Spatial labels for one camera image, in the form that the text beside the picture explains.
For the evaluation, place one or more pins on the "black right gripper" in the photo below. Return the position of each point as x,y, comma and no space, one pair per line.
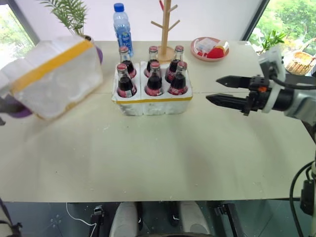
256,98

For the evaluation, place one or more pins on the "white foam box yellow tape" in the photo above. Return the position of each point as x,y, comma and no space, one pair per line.
56,81

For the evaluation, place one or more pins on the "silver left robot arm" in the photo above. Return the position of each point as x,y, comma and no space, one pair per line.
5,228

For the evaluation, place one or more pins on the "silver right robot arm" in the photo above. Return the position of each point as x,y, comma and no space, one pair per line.
301,103

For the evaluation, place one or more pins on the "glass cola bottle red cap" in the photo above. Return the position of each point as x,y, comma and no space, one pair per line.
153,55
127,66
154,83
178,84
125,85
178,54

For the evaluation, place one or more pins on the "white foam crate yellow tape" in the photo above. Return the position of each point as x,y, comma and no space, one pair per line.
153,106

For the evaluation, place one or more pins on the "purple rounded object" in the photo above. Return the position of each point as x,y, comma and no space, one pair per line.
22,114

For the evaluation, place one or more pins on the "red pouch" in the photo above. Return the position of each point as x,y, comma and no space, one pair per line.
216,53

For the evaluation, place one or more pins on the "white and orange small packet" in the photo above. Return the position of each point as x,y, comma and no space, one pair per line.
223,45

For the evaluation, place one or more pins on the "pink round plate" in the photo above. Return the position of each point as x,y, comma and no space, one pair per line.
197,55

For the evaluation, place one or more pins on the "clear plastic packet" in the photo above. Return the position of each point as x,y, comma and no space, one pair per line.
206,44

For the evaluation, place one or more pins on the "small green leafy plant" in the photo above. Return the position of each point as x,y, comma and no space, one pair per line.
272,40

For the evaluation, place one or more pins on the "wicker basket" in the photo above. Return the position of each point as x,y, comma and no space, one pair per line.
298,63

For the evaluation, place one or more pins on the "wooden mug tree stand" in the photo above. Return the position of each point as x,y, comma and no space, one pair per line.
166,37

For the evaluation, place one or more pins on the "green palm plant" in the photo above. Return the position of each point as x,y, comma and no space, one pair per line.
70,13

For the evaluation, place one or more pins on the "clear water bottle blue cap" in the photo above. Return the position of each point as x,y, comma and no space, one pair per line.
122,27

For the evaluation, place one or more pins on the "grey rounded robot leg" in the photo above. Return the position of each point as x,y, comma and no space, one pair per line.
195,217
123,219

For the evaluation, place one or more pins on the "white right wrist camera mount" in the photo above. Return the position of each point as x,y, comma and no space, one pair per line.
272,59

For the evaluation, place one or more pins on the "black table leg bracket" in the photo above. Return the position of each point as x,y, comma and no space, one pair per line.
229,219
97,217

